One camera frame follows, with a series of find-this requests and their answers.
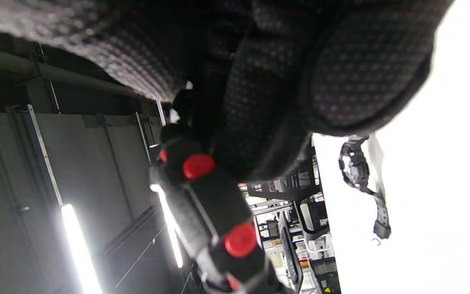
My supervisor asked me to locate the person's right hand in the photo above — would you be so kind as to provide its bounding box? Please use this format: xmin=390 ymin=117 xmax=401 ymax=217
xmin=0 ymin=0 xmax=455 ymax=181

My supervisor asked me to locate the black watch with grey face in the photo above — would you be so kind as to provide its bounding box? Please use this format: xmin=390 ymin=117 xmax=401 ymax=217
xmin=338 ymin=135 xmax=392 ymax=240

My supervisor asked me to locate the black watch with red face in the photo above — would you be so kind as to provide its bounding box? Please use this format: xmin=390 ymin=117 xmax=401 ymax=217
xmin=151 ymin=88 xmax=286 ymax=294

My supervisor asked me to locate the black mesh office chair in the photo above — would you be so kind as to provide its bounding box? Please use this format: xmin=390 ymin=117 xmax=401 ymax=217
xmin=246 ymin=155 xmax=331 ymax=242

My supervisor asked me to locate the ceiling light tube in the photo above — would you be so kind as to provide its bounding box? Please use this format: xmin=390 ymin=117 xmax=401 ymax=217
xmin=150 ymin=184 xmax=184 ymax=268
xmin=61 ymin=203 xmax=103 ymax=294

